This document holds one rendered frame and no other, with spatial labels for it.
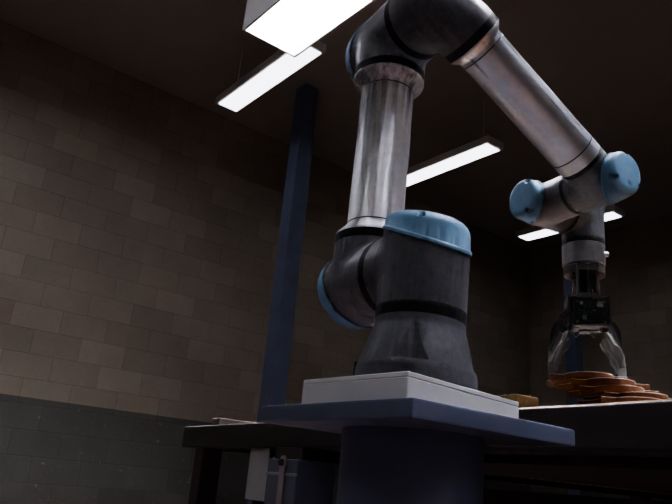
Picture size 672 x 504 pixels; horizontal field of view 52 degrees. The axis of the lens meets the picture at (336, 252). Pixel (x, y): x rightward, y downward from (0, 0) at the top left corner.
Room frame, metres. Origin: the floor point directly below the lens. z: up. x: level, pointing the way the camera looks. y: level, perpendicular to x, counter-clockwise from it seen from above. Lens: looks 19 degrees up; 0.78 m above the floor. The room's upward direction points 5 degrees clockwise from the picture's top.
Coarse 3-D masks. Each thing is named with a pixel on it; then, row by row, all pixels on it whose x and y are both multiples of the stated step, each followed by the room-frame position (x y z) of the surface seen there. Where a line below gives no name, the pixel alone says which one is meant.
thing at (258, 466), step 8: (256, 448) 1.76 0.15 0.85; (264, 448) 1.73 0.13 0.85; (256, 456) 1.76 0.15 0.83; (264, 456) 1.72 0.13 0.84; (256, 464) 1.76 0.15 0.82; (264, 464) 1.72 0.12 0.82; (248, 472) 1.79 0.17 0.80; (256, 472) 1.75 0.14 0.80; (264, 472) 1.72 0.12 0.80; (248, 480) 1.78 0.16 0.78; (256, 480) 1.75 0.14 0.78; (264, 480) 1.71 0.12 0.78; (248, 488) 1.78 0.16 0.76; (256, 488) 1.74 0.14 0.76; (264, 488) 1.71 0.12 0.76; (248, 496) 1.78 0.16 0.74; (256, 496) 1.74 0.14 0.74
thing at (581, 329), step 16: (576, 272) 1.15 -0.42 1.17; (592, 272) 1.15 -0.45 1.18; (576, 288) 1.16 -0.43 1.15; (592, 288) 1.16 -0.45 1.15; (576, 304) 1.14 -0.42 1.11; (592, 304) 1.13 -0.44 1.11; (608, 304) 1.14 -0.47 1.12; (576, 320) 1.14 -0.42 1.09; (592, 320) 1.13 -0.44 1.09; (608, 320) 1.13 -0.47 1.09; (576, 336) 1.21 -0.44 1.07; (592, 336) 1.20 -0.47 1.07
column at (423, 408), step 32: (288, 416) 0.83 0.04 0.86; (320, 416) 0.78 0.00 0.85; (352, 416) 0.74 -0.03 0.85; (384, 416) 0.70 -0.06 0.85; (416, 416) 0.67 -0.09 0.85; (448, 416) 0.70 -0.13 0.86; (480, 416) 0.73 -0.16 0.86; (352, 448) 0.81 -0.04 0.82; (384, 448) 0.78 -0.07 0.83; (416, 448) 0.77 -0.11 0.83; (448, 448) 0.78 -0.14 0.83; (480, 448) 0.81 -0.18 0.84; (352, 480) 0.81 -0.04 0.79; (384, 480) 0.78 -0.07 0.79; (416, 480) 0.77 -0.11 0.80; (448, 480) 0.78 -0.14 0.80; (480, 480) 0.82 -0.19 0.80
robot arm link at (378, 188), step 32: (384, 32) 0.91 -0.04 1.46; (352, 64) 1.00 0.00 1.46; (384, 64) 0.93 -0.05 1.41; (416, 64) 0.94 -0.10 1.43; (384, 96) 0.94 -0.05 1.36; (416, 96) 1.00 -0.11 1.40; (384, 128) 0.94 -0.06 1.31; (384, 160) 0.94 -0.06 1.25; (352, 192) 0.97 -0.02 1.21; (384, 192) 0.94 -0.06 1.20; (352, 224) 0.94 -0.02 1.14; (352, 256) 0.93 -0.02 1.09; (320, 288) 0.99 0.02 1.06; (352, 288) 0.92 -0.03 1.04; (352, 320) 0.97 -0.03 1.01
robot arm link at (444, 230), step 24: (408, 216) 0.81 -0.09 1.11; (432, 216) 0.80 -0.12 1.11; (384, 240) 0.85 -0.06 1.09; (408, 240) 0.81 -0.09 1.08; (432, 240) 0.80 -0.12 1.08; (456, 240) 0.81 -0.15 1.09; (360, 264) 0.89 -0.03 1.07; (384, 264) 0.84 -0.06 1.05; (408, 264) 0.81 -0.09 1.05; (432, 264) 0.80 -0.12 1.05; (456, 264) 0.81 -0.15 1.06; (360, 288) 0.90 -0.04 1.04; (384, 288) 0.83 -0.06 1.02; (408, 288) 0.81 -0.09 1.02; (432, 288) 0.80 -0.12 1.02; (456, 288) 0.81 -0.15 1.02
